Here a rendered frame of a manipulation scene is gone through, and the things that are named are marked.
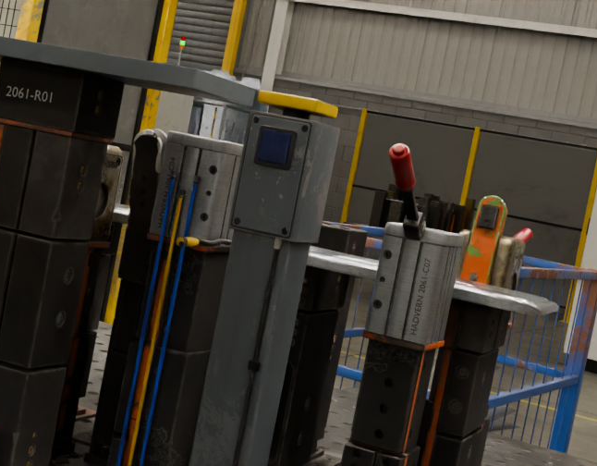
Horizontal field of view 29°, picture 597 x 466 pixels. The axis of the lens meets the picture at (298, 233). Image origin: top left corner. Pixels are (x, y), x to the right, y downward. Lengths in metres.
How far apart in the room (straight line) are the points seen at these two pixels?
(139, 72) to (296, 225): 0.20
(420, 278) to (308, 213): 0.17
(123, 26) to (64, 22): 0.40
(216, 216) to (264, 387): 0.25
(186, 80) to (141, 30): 4.11
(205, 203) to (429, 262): 0.26
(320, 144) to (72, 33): 3.75
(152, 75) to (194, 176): 0.21
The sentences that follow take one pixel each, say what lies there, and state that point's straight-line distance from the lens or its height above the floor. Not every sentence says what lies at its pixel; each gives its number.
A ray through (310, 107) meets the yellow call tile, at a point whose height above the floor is 1.15.
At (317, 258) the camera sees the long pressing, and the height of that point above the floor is 1.00.
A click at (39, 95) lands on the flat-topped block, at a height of 1.12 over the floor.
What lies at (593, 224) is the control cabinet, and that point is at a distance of 9.28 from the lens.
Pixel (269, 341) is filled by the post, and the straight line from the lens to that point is 1.07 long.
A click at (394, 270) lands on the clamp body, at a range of 1.19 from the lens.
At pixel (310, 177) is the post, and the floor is 1.09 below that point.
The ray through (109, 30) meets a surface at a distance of 4.98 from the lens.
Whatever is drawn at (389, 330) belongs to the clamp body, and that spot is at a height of 0.95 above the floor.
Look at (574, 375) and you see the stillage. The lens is 4.28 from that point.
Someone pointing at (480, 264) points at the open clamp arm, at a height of 1.02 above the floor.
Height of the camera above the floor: 1.09
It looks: 3 degrees down
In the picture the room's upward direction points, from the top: 11 degrees clockwise
